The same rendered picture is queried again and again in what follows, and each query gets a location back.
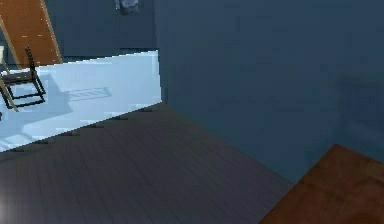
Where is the brown wooden furniture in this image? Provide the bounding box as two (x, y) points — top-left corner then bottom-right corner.
(258, 143), (384, 224)

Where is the brown wooden room door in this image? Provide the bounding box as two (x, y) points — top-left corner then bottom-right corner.
(0, 0), (64, 70)

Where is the black metal chair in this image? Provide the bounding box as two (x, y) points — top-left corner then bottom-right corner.
(0, 45), (47, 110)

